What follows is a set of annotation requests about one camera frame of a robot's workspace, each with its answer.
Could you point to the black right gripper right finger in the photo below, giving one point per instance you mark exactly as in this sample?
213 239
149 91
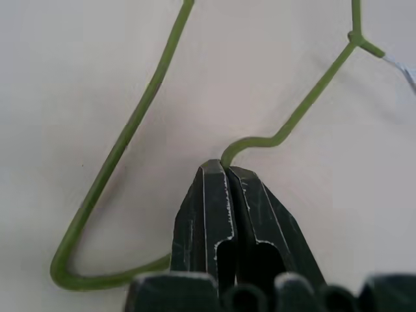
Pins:
266 217

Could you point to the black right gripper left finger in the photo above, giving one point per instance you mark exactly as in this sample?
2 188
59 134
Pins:
208 214

